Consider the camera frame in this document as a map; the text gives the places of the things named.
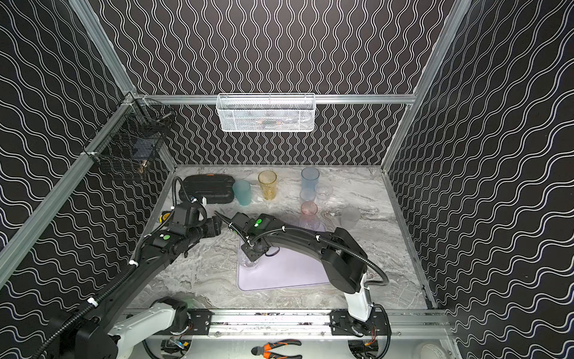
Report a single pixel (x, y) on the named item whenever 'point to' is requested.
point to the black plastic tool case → (217, 188)
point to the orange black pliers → (265, 351)
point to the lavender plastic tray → (287, 268)
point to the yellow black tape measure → (164, 215)
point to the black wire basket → (131, 139)
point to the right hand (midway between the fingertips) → (256, 249)
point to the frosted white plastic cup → (349, 217)
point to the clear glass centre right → (323, 191)
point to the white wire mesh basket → (266, 111)
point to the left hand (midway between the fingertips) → (213, 218)
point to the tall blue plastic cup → (310, 176)
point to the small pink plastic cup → (309, 209)
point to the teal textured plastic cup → (242, 188)
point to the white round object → (432, 351)
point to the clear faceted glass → (309, 221)
